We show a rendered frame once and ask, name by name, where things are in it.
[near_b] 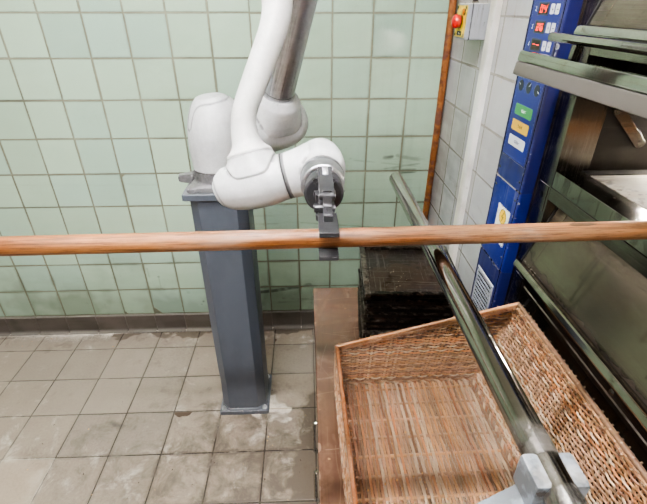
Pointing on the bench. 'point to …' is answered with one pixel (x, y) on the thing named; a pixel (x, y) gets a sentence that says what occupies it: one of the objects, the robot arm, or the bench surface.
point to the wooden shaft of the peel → (278, 239)
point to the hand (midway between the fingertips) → (328, 236)
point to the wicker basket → (464, 417)
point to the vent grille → (482, 290)
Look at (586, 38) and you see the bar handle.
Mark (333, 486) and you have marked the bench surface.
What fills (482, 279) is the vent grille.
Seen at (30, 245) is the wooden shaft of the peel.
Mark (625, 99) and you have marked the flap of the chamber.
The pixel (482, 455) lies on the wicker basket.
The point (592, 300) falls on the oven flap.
